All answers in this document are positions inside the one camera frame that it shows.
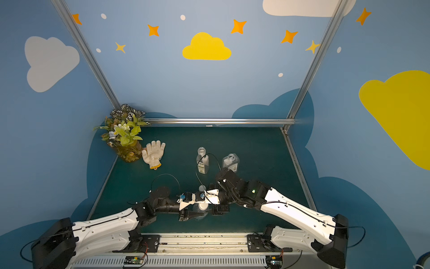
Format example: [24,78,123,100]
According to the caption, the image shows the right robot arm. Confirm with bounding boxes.
[216,168,349,269]

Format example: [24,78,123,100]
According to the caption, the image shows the right side table rail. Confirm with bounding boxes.
[281,126,316,210]

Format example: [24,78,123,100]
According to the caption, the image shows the artificial potted plant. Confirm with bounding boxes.
[94,104,151,163]

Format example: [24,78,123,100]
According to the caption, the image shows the white knitted work glove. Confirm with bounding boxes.
[142,140,166,170]

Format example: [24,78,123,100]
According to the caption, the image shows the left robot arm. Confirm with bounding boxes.
[30,187,204,269]

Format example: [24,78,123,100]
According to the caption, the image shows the table rail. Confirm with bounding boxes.
[86,156,118,220]
[281,126,316,210]

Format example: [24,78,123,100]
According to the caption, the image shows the left side table rail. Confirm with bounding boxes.
[86,156,118,220]

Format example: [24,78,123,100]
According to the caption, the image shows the left aluminium frame post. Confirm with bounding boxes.
[51,0,120,109]

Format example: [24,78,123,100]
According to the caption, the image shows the square clear plastic bottle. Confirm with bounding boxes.
[222,153,240,173]

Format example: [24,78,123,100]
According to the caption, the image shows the right aluminium frame post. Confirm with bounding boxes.
[287,0,349,119]

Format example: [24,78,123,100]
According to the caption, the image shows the circuit board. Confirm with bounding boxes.
[123,256,146,268]
[265,256,283,269]

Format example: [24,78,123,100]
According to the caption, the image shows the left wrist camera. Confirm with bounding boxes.
[178,192,196,211]

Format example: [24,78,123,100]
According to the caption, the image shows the left circuit board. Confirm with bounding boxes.
[123,256,146,268]

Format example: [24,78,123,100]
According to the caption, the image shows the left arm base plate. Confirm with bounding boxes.
[113,234,160,253]

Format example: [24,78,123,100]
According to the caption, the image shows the round clear plastic bottle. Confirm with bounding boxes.
[193,204,209,220]

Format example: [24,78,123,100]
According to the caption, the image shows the right circuit board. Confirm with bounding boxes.
[265,256,283,269]

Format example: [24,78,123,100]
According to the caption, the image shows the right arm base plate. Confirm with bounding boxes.
[246,233,281,253]

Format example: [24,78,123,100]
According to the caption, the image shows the aluminium back rail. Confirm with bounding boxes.
[146,118,295,125]

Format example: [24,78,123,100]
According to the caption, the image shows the tall clear labelled bottle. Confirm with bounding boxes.
[197,147,209,174]

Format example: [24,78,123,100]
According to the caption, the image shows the aluminium frame post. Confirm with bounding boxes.
[51,0,120,109]
[287,0,349,119]

